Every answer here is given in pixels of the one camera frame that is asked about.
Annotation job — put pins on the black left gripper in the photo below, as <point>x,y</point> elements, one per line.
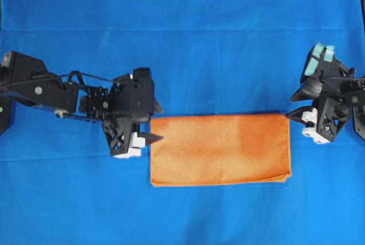
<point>123,134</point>

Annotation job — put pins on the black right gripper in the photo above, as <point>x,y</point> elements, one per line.
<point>324,119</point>

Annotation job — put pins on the orange towel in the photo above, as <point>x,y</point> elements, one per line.
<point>220,150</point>

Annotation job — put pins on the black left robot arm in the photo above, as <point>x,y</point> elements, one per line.
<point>26,80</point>

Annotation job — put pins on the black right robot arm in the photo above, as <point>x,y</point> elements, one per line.
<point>353,92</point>

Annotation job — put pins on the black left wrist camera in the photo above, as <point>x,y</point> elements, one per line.
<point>134,95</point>

